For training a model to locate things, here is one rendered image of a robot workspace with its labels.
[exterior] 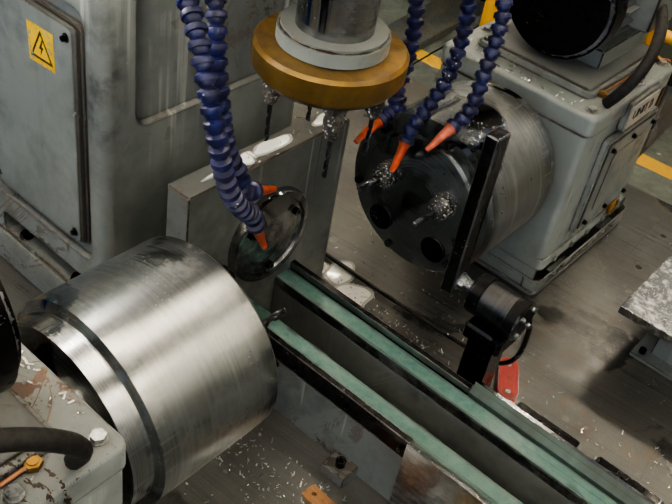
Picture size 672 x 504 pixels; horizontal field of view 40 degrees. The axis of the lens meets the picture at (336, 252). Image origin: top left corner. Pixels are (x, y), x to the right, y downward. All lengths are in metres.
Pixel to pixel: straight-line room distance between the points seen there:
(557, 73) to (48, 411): 0.94
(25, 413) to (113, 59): 0.44
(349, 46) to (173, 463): 0.47
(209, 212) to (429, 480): 0.43
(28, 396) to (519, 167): 0.77
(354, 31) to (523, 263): 0.69
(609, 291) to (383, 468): 0.64
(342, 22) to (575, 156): 0.56
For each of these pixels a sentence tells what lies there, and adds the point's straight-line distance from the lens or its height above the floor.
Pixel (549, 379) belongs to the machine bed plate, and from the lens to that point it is 1.48.
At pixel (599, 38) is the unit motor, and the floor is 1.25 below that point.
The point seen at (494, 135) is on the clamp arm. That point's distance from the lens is 1.12.
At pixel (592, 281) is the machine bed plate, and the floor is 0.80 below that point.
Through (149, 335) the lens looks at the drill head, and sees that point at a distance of 0.92.
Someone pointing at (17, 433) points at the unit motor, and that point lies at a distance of 0.70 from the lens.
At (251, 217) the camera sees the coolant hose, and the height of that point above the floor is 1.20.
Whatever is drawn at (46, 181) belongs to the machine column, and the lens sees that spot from 1.29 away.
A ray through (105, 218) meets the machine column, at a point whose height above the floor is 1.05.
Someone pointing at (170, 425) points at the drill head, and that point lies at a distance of 0.92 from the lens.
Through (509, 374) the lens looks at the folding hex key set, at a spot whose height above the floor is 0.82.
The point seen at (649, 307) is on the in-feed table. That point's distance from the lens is 1.50.
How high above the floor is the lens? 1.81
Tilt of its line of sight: 40 degrees down
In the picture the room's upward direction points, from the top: 11 degrees clockwise
